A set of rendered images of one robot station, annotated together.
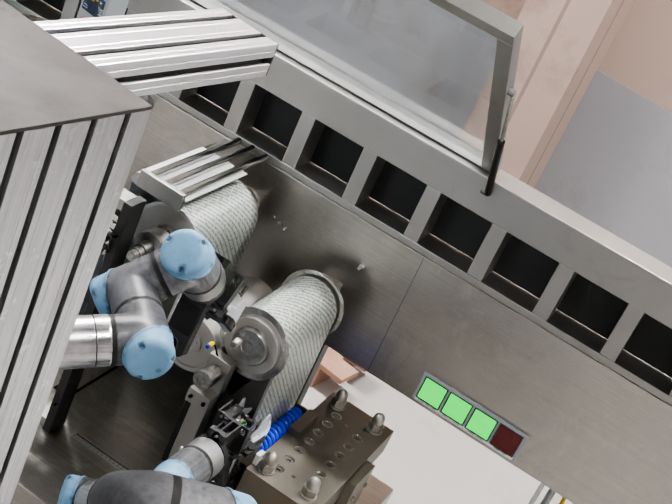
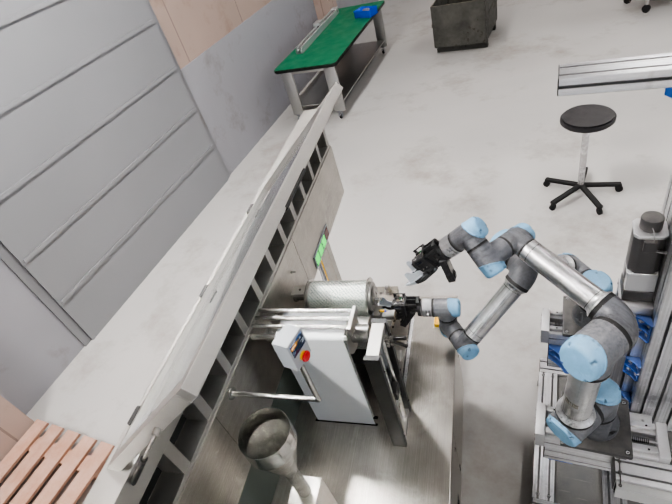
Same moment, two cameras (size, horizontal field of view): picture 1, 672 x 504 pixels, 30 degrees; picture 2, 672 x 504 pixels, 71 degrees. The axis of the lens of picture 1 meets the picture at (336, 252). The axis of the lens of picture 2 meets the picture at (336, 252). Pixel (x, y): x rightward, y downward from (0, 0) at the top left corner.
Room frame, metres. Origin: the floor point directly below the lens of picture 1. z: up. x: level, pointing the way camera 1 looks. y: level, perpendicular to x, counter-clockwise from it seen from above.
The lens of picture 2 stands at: (1.91, 1.36, 2.57)
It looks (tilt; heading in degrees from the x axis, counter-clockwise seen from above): 39 degrees down; 279
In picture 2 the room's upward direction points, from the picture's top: 19 degrees counter-clockwise
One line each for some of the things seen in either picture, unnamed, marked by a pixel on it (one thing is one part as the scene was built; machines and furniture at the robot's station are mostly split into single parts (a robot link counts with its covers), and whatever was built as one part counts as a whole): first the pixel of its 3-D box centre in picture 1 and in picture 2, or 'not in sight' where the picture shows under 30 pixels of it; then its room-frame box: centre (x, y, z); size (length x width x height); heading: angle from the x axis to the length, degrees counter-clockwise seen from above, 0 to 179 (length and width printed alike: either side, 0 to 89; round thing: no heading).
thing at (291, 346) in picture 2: (98, 13); (294, 347); (2.22, 0.59, 1.66); 0.07 x 0.07 x 0.10; 60
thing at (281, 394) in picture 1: (282, 394); not in sight; (2.14, -0.02, 1.11); 0.23 x 0.01 x 0.18; 164
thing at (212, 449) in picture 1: (200, 458); (426, 308); (1.84, 0.07, 1.11); 0.08 x 0.05 x 0.08; 74
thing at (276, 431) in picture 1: (276, 431); not in sight; (2.13, -0.04, 1.03); 0.21 x 0.04 x 0.03; 164
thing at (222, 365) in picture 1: (193, 421); (389, 334); (2.01, 0.11, 1.05); 0.06 x 0.05 x 0.31; 164
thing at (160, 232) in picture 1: (155, 244); (361, 333); (2.08, 0.32, 1.34); 0.06 x 0.06 x 0.06; 74
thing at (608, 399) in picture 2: not in sight; (598, 397); (1.35, 0.51, 0.98); 0.13 x 0.12 x 0.14; 30
